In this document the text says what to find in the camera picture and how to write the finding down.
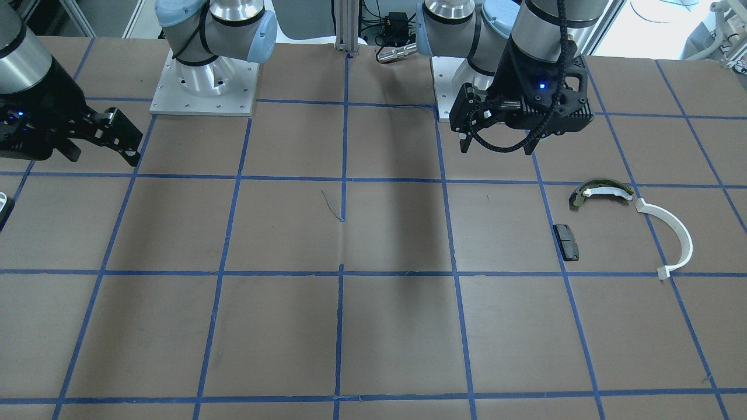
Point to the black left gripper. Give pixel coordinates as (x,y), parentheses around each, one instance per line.
(509,73)

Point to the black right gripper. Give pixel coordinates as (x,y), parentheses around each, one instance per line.
(48,106)

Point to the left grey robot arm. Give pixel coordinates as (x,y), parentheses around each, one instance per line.
(531,53)

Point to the olive green brake shoe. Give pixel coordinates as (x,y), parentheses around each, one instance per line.
(600,186)

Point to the dark grey brake pad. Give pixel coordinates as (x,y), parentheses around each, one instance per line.
(566,242)

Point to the silver cylindrical connector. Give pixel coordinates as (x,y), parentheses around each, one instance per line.
(397,53)

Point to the white curved plastic part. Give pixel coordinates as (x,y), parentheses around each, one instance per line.
(680,230)

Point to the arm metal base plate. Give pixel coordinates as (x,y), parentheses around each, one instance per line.
(449,74)
(226,87)

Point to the aluminium frame post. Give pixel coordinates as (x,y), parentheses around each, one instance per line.
(346,20)

